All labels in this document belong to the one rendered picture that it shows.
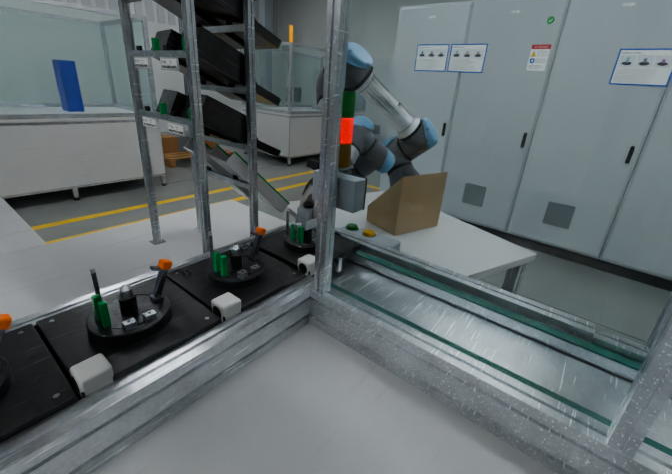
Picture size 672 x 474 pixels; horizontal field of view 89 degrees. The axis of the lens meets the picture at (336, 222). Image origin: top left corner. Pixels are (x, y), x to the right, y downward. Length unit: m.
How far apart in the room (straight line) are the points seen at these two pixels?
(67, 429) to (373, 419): 0.47
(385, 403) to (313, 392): 0.14
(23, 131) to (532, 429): 4.60
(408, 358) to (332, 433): 0.20
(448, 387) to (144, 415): 0.53
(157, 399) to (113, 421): 0.06
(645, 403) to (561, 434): 0.14
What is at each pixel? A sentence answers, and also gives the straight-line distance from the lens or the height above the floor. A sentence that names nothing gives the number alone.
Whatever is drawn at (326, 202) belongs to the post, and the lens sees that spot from 0.72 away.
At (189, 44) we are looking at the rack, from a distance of 0.95.
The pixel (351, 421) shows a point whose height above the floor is 0.86.
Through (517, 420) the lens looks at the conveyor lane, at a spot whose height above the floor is 0.92.
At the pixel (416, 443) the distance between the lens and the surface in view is 0.71.
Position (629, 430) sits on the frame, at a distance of 0.69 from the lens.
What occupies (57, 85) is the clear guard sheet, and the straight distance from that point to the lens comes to 4.73.
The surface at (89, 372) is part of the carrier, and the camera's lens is 0.68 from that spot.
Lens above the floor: 1.42
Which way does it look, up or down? 22 degrees down
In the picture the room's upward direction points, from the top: 4 degrees clockwise
